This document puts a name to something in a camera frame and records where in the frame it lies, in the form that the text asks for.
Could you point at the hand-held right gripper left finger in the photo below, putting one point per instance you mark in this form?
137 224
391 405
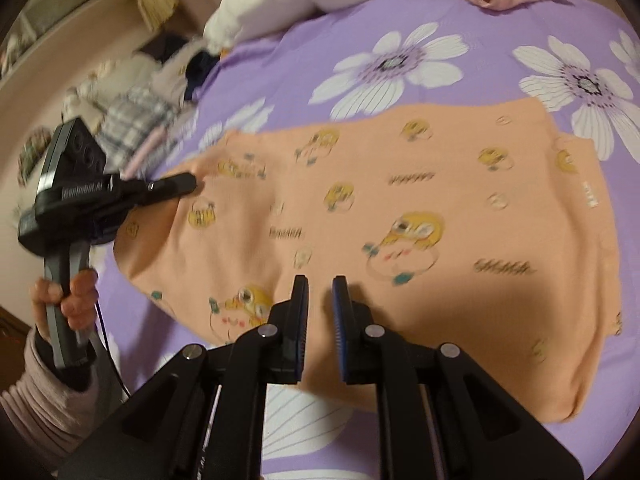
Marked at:
295 330

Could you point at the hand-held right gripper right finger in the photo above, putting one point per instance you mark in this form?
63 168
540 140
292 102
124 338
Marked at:
342 330

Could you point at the grey plaid blanket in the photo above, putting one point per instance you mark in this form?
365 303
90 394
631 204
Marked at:
132 120

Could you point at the white wall shelf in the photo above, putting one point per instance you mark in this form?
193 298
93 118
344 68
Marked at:
70 15

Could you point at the small pink cloth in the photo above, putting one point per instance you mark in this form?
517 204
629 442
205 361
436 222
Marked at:
145 152

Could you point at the person's left hand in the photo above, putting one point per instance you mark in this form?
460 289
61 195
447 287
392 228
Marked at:
82 305

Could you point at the orange cartoon print shirt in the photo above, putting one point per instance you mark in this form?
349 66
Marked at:
400 260

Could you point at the purple floral bed sheet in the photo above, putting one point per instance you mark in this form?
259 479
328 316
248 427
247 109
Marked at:
450 35

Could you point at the yellow striped fringe cloth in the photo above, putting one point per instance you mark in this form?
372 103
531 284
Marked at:
157 2

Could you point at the dark navy cloth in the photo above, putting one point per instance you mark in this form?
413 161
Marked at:
200 75

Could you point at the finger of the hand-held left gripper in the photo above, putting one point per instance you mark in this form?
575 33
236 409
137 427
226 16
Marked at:
172 185

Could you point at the person's left forearm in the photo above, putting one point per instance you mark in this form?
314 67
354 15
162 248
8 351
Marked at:
40 400

